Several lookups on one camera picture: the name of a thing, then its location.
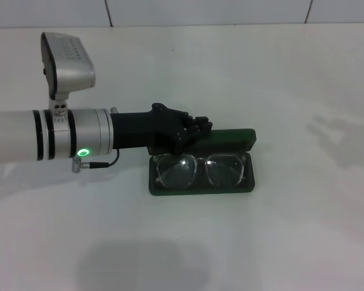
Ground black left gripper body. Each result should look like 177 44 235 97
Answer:
110 102 189 156

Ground clear transparent glasses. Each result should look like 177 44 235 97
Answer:
154 152 248 190

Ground green glasses case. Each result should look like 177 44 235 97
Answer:
147 128 257 198

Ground left gripper cable with plug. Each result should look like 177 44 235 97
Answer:
71 148 121 174

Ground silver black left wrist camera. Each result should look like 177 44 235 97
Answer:
40 32 97 118

